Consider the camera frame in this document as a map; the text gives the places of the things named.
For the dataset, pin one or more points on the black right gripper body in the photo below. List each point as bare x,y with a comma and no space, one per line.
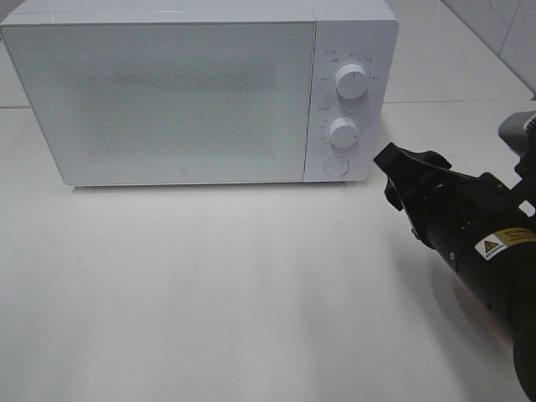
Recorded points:
451,211

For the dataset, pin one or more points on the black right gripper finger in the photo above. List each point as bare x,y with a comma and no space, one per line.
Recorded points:
398,161
398,192

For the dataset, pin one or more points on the round white door button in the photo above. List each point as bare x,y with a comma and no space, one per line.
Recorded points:
336,166

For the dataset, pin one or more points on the white microwave door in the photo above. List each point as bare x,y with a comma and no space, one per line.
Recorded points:
169,103

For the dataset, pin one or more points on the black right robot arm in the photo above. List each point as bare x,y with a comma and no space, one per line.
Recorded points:
500,272

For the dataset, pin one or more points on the white lower microwave knob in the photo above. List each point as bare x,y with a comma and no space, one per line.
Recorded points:
342,133

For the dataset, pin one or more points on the white microwave knob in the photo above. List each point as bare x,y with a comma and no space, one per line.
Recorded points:
342,133
351,80

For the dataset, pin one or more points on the white upper microwave knob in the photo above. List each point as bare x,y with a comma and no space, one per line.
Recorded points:
351,80

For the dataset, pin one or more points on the white microwave oven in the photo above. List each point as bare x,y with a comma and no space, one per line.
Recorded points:
364,31

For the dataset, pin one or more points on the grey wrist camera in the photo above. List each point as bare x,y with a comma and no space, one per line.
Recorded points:
518,132

